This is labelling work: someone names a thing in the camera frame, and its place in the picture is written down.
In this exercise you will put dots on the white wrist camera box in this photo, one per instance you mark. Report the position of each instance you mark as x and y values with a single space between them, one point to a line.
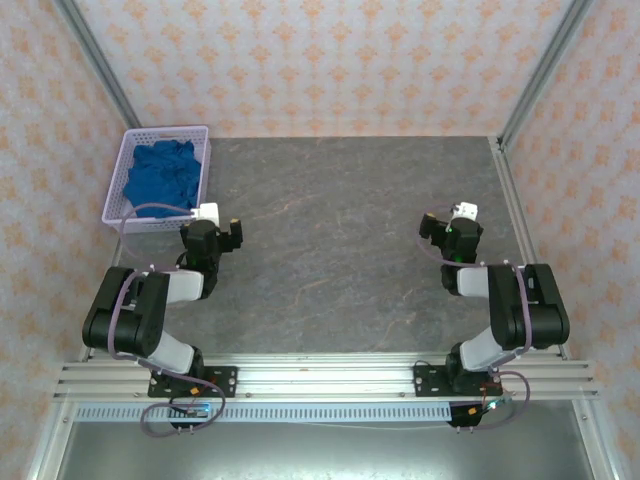
207 212
467 209

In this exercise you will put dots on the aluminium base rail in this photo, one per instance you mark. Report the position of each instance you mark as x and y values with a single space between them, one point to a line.
325 375

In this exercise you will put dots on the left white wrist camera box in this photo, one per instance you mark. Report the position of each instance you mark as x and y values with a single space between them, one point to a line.
207 212

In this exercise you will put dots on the grey metal lower panel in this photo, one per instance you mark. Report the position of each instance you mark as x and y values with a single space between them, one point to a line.
325 450

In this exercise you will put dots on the small circuit board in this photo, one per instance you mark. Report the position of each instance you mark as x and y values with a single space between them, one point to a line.
492 405
197 411

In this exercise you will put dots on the blue printed t-shirt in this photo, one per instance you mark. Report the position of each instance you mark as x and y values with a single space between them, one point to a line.
160 175

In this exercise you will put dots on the aluminium frame post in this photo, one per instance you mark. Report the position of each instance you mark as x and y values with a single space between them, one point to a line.
542 70
103 70

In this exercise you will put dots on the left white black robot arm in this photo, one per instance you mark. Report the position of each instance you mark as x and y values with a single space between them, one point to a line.
175 287

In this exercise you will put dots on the lavender plastic basket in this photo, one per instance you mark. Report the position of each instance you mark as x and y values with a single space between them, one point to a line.
115 200

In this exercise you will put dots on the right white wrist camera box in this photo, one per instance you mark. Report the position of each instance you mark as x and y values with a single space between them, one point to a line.
467 209

